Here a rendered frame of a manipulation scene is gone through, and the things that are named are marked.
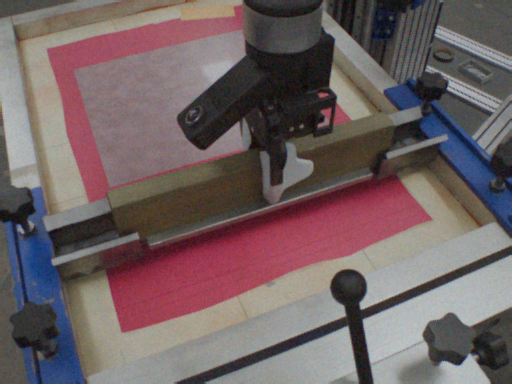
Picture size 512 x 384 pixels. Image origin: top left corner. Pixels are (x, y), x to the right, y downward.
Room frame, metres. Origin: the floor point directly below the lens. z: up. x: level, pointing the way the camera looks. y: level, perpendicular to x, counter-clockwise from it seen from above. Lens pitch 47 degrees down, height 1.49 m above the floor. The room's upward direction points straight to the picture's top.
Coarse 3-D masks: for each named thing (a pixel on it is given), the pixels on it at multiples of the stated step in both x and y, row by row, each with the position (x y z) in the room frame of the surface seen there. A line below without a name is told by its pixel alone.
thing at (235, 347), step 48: (96, 0) 0.95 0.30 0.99; (144, 0) 0.96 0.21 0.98; (192, 0) 1.00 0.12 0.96; (0, 48) 0.79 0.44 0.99; (336, 48) 0.78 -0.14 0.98; (0, 96) 0.65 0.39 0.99; (384, 96) 0.65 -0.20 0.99; (480, 240) 0.37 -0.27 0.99; (384, 288) 0.31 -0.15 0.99; (432, 288) 0.32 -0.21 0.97; (240, 336) 0.25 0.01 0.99; (288, 336) 0.25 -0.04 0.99
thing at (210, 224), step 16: (352, 176) 0.47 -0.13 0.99; (368, 176) 0.48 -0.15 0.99; (288, 192) 0.45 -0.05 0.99; (304, 192) 0.45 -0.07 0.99; (320, 192) 0.45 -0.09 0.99; (240, 208) 0.42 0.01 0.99; (256, 208) 0.42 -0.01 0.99; (272, 208) 0.42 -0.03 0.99; (192, 224) 0.40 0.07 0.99; (208, 224) 0.40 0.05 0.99; (224, 224) 0.40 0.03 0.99; (160, 240) 0.37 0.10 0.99; (176, 240) 0.38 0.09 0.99
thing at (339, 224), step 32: (160, 32) 0.88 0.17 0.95; (192, 32) 0.88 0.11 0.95; (224, 32) 0.88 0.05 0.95; (192, 64) 0.78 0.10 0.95; (224, 64) 0.77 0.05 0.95; (320, 96) 0.69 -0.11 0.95; (352, 192) 0.48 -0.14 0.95; (384, 192) 0.48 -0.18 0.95; (288, 224) 0.43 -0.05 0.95; (320, 224) 0.43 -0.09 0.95; (352, 224) 0.43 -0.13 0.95; (384, 224) 0.43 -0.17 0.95; (416, 224) 0.43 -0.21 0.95; (288, 256) 0.38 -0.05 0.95; (320, 256) 0.38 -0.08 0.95
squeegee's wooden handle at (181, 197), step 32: (352, 128) 0.49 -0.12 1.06; (384, 128) 0.50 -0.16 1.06; (224, 160) 0.44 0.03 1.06; (256, 160) 0.44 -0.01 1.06; (320, 160) 0.46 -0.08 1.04; (352, 160) 0.48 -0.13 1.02; (128, 192) 0.39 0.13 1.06; (160, 192) 0.39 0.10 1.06; (192, 192) 0.40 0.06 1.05; (224, 192) 0.41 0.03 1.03; (256, 192) 0.43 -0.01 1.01; (128, 224) 0.37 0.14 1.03; (160, 224) 0.38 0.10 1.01
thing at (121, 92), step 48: (48, 48) 0.83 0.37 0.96; (96, 48) 0.83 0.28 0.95; (144, 48) 0.83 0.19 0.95; (96, 96) 0.69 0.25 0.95; (144, 96) 0.69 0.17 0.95; (192, 96) 0.69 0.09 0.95; (96, 144) 0.58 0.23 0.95; (144, 144) 0.57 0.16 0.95; (192, 144) 0.57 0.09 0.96; (96, 192) 0.48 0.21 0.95; (192, 240) 0.40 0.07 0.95; (240, 240) 0.40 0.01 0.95; (144, 288) 0.33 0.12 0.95; (192, 288) 0.33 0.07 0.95; (240, 288) 0.33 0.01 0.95
